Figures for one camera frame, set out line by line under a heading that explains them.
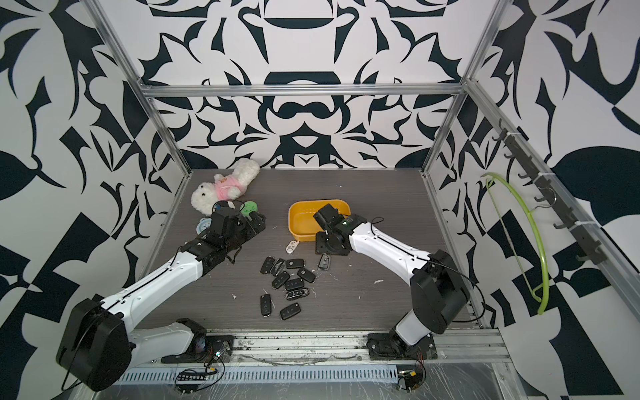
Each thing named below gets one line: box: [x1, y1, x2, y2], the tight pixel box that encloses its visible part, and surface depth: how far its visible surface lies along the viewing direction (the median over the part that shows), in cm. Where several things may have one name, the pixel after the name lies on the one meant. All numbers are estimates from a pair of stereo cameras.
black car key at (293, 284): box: [285, 278, 305, 291], surface depth 87 cm
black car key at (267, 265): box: [260, 255, 275, 275], surface depth 91 cm
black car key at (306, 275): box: [297, 268, 316, 284], surface depth 89 cm
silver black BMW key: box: [318, 253, 330, 270], surface depth 93 cm
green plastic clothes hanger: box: [480, 171, 550, 315], surface depth 63 cm
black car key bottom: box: [280, 302, 301, 320], surface depth 82 cm
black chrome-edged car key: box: [285, 287, 311, 301], surface depth 85 cm
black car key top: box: [286, 258, 305, 270], surface depth 93 cm
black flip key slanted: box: [270, 257, 285, 276], surface depth 91 cm
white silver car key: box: [285, 240, 300, 255], surface depth 96 cm
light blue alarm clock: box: [195, 217, 213, 235], surface depth 98 cm
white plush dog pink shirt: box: [191, 158, 260, 215], surface depth 102 cm
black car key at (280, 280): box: [271, 270, 290, 290], surface depth 88 cm
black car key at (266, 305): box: [260, 293, 272, 318], surface depth 83 cm
